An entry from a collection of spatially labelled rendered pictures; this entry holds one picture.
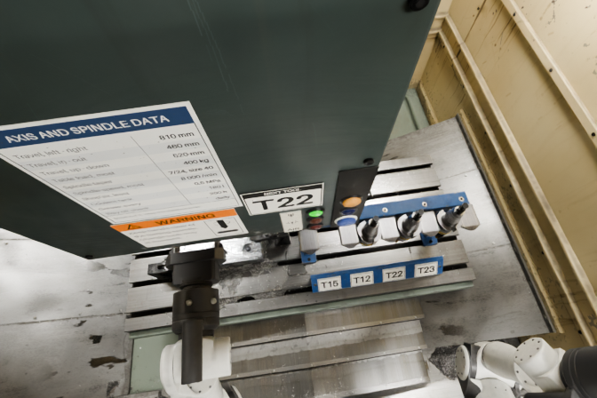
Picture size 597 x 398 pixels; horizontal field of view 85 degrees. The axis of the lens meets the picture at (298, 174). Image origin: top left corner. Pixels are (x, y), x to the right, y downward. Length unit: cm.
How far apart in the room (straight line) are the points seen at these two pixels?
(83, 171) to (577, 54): 112
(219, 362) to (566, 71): 111
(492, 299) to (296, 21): 134
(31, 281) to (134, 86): 151
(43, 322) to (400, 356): 135
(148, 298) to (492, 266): 125
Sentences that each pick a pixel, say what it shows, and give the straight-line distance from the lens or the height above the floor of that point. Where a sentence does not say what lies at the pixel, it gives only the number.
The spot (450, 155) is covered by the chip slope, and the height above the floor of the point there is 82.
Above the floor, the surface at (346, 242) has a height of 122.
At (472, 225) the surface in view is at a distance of 101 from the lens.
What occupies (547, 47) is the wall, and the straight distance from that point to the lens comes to 123.
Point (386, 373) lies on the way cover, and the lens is 140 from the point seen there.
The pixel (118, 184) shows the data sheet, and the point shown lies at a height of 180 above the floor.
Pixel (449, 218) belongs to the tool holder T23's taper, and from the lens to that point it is 95.
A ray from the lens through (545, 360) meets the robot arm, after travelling 77.
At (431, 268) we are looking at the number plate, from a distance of 124.
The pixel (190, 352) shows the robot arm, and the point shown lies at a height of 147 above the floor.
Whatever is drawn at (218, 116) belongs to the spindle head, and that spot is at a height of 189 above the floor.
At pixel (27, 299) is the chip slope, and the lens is 171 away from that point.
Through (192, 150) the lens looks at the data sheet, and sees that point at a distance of 30.
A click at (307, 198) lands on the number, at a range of 42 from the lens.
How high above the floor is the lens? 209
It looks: 63 degrees down
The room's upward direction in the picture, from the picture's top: 5 degrees counter-clockwise
